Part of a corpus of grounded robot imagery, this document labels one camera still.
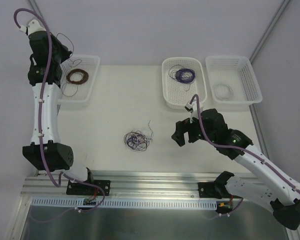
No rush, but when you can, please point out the brown cable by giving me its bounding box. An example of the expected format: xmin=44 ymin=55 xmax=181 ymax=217
xmin=56 ymin=33 xmax=83 ymax=68
xmin=60 ymin=68 xmax=90 ymax=98

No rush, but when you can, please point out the cable bundle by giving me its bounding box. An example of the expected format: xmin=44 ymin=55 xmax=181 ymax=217
xmin=123 ymin=119 xmax=154 ymax=152

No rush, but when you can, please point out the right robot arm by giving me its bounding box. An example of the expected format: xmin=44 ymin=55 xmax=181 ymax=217
xmin=171 ymin=104 xmax=300 ymax=230

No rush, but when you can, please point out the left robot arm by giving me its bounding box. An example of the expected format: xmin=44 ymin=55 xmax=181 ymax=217
xmin=22 ymin=30 xmax=95 ymax=195

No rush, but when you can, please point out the left white perforated basket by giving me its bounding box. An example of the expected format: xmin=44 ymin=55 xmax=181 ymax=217
xmin=58 ymin=54 xmax=101 ymax=109

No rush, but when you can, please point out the white perforated basket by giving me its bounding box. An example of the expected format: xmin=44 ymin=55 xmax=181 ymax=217
xmin=161 ymin=57 xmax=208 ymax=110
xmin=205 ymin=55 xmax=263 ymax=112
xmin=58 ymin=54 xmax=101 ymax=109

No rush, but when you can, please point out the middle white perforated basket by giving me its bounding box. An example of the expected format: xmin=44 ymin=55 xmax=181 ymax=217
xmin=161 ymin=57 xmax=208 ymax=110

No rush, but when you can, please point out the right white perforated basket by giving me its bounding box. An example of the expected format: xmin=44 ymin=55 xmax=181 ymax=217
xmin=205 ymin=55 xmax=263 ymax=112

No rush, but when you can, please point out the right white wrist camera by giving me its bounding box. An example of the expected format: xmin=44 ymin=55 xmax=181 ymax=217
xmin=184 ymin=100 xmax=203 ymax=124

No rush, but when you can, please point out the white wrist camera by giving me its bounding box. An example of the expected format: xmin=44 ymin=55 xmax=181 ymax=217
xmin=184 ymin=100 xmax=203 ymax=124
xmin=19 ymin=19 xmax=47 ymax=36

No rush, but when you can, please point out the brown coiled cable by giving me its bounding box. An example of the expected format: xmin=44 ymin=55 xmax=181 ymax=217
xmin=60 ymin=68 xmax=90 ymax=98

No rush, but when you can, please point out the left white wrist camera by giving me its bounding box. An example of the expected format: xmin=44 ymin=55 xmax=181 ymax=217
xmin=19 ymin=19 xmax=47 ymax=36

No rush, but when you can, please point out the left aluminium frame post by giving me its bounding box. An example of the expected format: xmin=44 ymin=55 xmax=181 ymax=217
xmin=28 ymin=0 xmax=62 ymax=58

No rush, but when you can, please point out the aluminium frame post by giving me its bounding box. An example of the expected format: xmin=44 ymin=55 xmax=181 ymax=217
xmin=28 ymin=0 xmax=62 ymax=58
xmin=249 ymin=0 xmax=292 ymax=64

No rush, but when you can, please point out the white coiled cable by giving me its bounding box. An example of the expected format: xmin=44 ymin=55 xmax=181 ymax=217
xmin=212 ymin=82 xmax=234 ymax=102

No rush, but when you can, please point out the purple coiled cable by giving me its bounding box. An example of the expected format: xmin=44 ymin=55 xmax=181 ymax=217
xmin=168 ymin=64 xmax=197 ymax=92

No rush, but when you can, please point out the aluminium mounting rail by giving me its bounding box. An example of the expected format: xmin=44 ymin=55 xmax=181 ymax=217
xmin=21 ymin=170 xmax=219 ymax=200

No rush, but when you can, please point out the white slotted cable duct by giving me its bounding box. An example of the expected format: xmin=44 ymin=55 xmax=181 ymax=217
xmin=31 ymin=197 xmax=217 ymax=211

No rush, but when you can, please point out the right aluminium frame post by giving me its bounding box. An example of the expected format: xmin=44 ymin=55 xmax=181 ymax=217
xmin=249 ymin=0 xmax=292 ymax=64

